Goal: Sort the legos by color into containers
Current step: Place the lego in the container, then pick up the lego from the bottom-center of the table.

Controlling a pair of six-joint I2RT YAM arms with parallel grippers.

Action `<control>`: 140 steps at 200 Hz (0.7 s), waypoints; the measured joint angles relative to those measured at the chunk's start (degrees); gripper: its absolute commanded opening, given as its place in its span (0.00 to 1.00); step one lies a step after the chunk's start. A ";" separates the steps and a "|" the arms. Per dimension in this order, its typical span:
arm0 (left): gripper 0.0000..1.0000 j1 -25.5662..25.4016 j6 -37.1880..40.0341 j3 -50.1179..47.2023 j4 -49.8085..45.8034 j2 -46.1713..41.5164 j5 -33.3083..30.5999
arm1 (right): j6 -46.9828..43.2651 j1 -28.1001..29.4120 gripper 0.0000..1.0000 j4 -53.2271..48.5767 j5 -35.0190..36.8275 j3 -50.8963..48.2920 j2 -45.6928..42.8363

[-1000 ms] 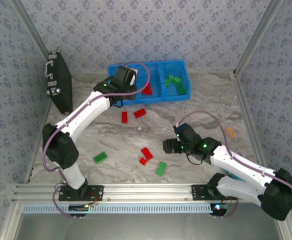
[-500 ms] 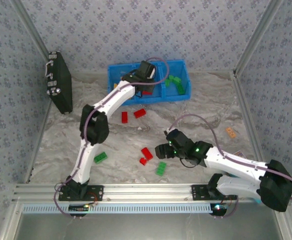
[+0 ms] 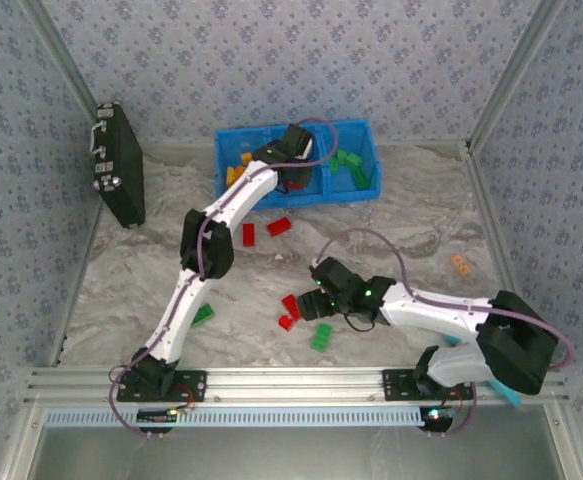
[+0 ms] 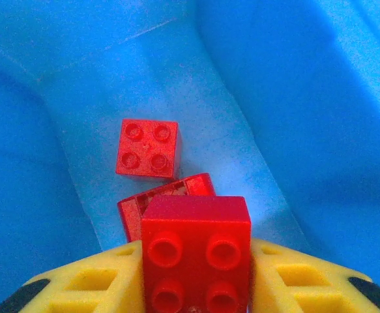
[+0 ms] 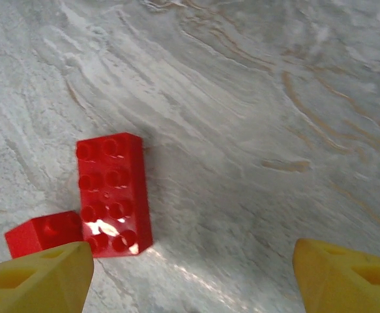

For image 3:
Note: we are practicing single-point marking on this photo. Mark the green lego brick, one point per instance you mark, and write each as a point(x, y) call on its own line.
point(339, 161)
point(321, 337)
point(205, 315)
point(354, 160)
point(361, 177)

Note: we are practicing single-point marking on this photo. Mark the orange lego brick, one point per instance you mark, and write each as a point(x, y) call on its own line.
point(230, 175)
point(245, 159)
point(240, 172)

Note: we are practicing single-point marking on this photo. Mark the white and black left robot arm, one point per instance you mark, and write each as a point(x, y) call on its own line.
point(196, 295)

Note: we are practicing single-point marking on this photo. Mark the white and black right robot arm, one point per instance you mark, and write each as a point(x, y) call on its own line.
point(436, 310)

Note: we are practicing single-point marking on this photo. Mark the small red lego brick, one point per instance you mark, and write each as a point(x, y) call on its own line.
point(286, 323)

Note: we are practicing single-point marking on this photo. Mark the blue three-compartment bin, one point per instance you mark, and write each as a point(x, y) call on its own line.
point(341, 192)

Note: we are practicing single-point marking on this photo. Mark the orange brick at right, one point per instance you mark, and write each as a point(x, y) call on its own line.
point(461, 265)

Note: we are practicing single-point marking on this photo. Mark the small circuit board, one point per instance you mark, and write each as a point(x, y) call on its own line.
point(157, 416)
point(436, 416)

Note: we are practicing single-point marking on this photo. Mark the grey metal panel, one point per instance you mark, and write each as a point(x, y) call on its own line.
point(291, 452)

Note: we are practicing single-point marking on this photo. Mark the black hard case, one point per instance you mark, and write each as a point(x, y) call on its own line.
point(121, 165)

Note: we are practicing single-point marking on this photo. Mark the light blue plastic tool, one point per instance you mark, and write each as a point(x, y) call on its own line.
point(508, 395)

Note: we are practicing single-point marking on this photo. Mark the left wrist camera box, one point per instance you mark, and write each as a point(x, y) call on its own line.
point(298, 140)

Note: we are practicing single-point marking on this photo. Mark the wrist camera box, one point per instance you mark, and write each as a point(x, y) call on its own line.
point(298, 140)
point(333, 275)

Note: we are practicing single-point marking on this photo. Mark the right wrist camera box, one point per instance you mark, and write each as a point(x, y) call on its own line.
point(333, 275)

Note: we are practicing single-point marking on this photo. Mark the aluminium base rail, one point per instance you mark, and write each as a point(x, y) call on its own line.
point(291, 385)

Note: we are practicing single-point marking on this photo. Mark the aluminium frame post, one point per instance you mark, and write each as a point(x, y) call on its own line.
point(511, 70)
point(66, 55)

